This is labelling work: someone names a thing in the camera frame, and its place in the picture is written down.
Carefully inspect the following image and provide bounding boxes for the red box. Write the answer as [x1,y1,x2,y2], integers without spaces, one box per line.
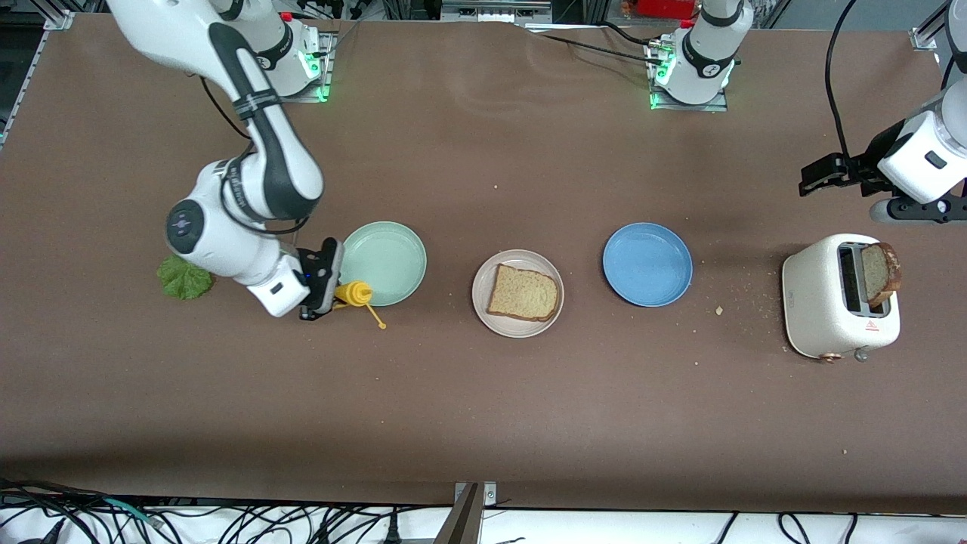
[635,0,700,20]

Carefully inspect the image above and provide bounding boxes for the silver metal bracket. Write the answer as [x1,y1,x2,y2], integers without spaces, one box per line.
[453,481,498,508]

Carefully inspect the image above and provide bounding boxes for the brown toasted bread slice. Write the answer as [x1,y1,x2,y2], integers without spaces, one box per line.
[861,242,902,307]
[486,263,561,323]

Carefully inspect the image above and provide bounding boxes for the blue plate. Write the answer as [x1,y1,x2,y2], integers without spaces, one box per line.
[602,222,694,308]

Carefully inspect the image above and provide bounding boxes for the white toaster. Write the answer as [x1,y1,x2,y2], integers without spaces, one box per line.
[782,233,901,363]

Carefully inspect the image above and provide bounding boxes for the green lettuce leaf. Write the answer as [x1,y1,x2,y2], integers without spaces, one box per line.
[156,254,216,301]

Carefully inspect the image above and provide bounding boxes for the grey metal rail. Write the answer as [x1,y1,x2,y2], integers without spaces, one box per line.
[442,0,552,23]

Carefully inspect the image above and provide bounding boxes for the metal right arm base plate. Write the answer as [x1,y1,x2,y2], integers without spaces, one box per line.
[287,30,338,104]

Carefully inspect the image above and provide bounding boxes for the dark grey metal post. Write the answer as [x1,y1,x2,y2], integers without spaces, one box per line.
[434,484,481,544]

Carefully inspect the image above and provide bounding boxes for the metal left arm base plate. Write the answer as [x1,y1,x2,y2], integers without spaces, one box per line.
[646,42,731,113]

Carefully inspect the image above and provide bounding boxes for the black base power cable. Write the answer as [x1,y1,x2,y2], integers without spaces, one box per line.
[527,21,667,66]

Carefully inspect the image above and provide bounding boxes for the teal cable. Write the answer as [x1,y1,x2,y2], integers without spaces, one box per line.
[104,497,164,528]

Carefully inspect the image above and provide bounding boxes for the yellow mustard squeeze bottle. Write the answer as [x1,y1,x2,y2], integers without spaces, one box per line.
[332,281,388,330]

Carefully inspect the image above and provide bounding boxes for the beige plate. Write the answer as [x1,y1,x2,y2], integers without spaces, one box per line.
[471,249,565,338]

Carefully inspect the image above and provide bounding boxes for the looped black cable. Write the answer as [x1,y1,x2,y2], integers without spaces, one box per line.
[778,512,814,544]

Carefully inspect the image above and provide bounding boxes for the aluminium frame profile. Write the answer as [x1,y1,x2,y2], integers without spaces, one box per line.
[910,4,949,52]
[0,0,76,148]

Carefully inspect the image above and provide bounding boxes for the tangled black cables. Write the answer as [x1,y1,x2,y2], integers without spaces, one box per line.
[0,476,530,544]

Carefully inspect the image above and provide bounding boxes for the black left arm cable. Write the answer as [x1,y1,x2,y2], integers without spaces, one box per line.
[826,0,862,159]

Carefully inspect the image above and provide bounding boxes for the mint green plate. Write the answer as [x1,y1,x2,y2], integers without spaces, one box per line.
[338,221,428,308]

